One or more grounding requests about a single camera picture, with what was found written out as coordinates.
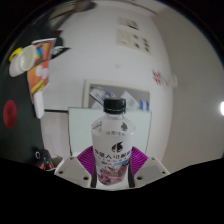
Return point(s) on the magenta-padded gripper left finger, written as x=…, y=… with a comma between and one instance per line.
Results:
x=71, y=168

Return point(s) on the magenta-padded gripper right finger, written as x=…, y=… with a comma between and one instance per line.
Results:
x=151, y=170

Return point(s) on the clear black-capped drink bottle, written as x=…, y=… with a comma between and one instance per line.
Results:
x=113, y=146

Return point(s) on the black and red power tool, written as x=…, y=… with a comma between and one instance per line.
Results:
x=44, y=160

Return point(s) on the grey pinboard with papers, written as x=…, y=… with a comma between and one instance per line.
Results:
x=133, y=95

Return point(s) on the flat round red coaster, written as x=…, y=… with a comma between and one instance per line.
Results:
x=10, y=114

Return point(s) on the red floor number sign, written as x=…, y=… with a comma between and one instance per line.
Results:
x=158, y=76

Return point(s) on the orange colourful booklet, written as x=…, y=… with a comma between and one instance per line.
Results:
x=41, y=66

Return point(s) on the black jacket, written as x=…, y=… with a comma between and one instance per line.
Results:
x=60, y=51

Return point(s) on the large white wall poster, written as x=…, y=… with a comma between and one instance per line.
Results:
x=133, y=41

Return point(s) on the small white wall poster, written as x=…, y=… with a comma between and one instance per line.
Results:
x=128, y=22

